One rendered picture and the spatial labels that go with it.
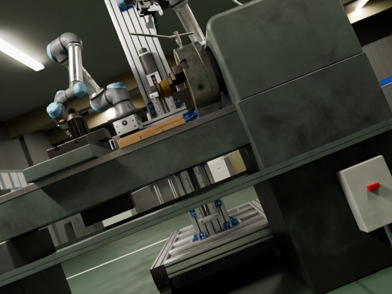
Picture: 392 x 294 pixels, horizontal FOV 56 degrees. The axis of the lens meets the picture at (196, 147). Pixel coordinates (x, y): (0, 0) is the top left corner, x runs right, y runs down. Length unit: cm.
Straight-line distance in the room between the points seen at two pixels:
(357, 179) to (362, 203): 10
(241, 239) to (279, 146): 81
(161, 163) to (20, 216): 64
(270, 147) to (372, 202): 45
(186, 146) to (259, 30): 59
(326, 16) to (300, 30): 13
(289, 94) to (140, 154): 68
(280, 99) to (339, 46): 34
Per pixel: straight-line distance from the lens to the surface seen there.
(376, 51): 1148
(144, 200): 1109
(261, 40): 166
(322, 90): 166
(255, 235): 222
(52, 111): 215
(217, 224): 253
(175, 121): 159
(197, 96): 168
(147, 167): 160
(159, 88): 177
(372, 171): 162
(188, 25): 238
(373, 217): 162
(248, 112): 157
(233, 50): 163
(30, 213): 174
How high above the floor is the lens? 64
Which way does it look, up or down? 4 degrees up
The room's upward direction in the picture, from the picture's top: 22 degrees counter-clockwise
